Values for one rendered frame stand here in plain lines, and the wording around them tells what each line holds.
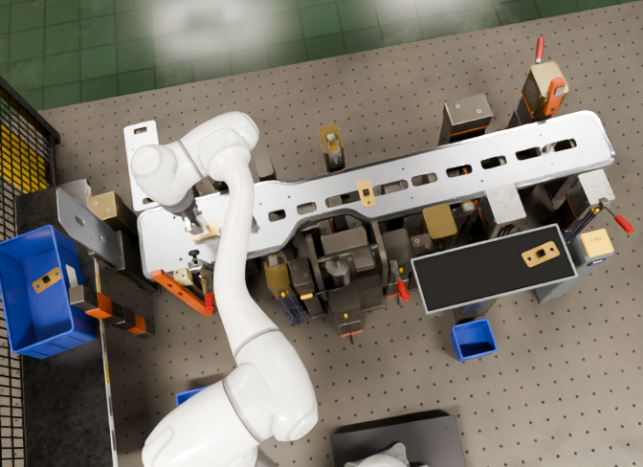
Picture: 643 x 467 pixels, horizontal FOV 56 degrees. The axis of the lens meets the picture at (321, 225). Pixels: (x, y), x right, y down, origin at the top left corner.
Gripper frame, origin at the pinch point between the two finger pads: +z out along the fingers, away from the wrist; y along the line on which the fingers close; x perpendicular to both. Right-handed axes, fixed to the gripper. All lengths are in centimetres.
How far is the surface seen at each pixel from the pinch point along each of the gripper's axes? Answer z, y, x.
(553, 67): 0, 22, -108
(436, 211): -2, -13, -63
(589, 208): 3, -21, -104
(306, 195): 6.0, 3.8, -30.4
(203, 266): -14.9, -17.2, -2.4
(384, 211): 6, -7, -51
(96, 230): -7.4, 2.6, 26.1
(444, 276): -10, -32, -59
